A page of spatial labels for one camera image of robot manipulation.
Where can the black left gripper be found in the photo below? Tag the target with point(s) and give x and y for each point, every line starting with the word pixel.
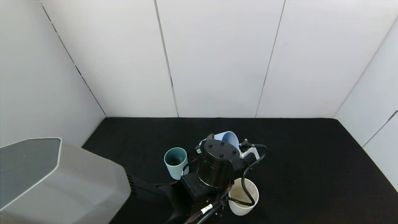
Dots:
pixel 240 165

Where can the light blue plastic cup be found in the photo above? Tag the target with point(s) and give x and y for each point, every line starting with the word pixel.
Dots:
pixel 230 138

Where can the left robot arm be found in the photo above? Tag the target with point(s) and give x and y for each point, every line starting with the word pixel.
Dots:
pixel 214 168

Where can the teal plastic cup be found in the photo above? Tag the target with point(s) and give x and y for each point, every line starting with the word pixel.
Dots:
pixel 177 169

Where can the white plastic cup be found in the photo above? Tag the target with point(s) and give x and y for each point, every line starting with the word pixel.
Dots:
pixel 242 210

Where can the black table cloth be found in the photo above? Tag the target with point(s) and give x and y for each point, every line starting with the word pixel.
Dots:
pixel 311 174

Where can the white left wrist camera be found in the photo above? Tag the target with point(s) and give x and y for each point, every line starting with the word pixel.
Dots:
pixel 250 153

